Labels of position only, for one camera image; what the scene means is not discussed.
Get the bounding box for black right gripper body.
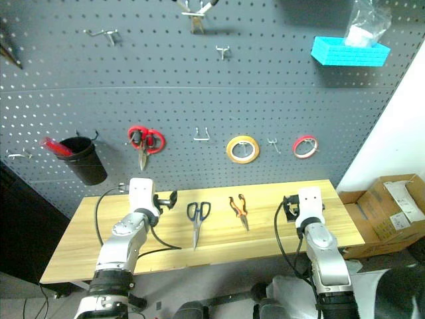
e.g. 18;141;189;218
282;195;301;211

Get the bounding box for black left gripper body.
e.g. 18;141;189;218
153;194;171;215

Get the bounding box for red tape roll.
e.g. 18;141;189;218
292;134;320;160

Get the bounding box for orange black needle-nose pliers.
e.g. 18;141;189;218
228;193;250;232

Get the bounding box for silver small pegboard hook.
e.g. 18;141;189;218
266;137;282;155

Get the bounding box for silver double pegboard hook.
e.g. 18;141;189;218
193;126;211;142

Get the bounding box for yellow tape roll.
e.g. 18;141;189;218
226;134;261;165

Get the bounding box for brown cardboard box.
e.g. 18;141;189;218
336;173;425;261

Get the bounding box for black plastic bucket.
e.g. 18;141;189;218
57;136;108;186

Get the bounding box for grey metal pegboard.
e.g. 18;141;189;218
0;0;425;219

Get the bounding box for white paper label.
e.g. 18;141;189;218
382;180;420;224

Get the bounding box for dark rounded robot shape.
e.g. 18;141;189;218
173;281;283;319

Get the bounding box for black rounded object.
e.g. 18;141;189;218
374;265;425;319

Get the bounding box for black side cabinet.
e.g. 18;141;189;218
0;161;71;284

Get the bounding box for cyan plastic bin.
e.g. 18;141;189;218
310;36;392;68

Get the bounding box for silver short pegboard hook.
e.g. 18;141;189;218
214;45;231;61

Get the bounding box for silver long pegboard hook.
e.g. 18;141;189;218
82;28;120;47

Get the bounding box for hanging silver pliers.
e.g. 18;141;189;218
171;0;220;35

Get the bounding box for clear plastic bag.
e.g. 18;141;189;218
344;0;393;49

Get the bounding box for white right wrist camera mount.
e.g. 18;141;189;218
294;186;325;231

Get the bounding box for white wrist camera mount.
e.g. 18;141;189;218
127;177;160;217
294;186;325;231

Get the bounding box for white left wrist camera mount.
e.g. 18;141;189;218
127;177;160;217

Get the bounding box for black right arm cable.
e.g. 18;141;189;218
274;198;317;293

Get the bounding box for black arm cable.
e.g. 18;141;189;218
95;185;183;261
274;198;317;293

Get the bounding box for dark blue handled scissors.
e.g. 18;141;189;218
186;200;212;251

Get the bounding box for red handled scissors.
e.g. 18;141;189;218
127;125;166;171

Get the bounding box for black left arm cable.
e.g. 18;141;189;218
95;185;183;261

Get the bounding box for thin black floor cable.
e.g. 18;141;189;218
22;282;50;319

